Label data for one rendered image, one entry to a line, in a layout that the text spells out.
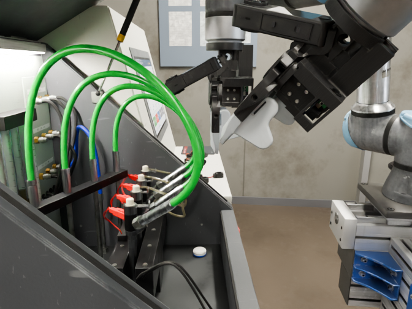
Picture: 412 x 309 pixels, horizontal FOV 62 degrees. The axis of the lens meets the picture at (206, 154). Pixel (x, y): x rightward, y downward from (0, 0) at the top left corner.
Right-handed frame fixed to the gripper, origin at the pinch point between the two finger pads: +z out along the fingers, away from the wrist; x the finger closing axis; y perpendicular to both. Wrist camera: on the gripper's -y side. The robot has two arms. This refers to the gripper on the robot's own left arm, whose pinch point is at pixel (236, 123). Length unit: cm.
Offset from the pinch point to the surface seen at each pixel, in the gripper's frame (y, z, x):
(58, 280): 0.1, 13.1, -26.0
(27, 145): -27.3, 34.6, -7.7
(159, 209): 0.4, 21.7, -3.9
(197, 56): -96, 141, 227
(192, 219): 6, 59, 29
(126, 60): -20.2, 7.4, 0.7
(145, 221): 0.2, 25.4, -5.2
